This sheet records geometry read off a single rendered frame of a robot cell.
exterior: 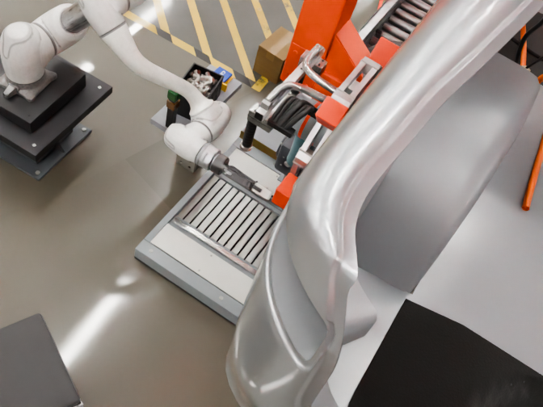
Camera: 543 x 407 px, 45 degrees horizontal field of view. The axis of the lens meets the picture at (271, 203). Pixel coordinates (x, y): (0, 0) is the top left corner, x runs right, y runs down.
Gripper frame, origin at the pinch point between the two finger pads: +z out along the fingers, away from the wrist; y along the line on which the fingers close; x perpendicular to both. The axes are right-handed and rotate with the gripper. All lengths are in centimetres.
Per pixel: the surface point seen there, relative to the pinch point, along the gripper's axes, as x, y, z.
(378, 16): 92, -127, -17
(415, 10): 111, -163, -7
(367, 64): 55, 13, 11
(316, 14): 65, -26, -22
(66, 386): -81, 39, -15
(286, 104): 30.9, 24.8, -3.0
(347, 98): 42, 26, 13
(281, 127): 24.1, 24.3, -0.8
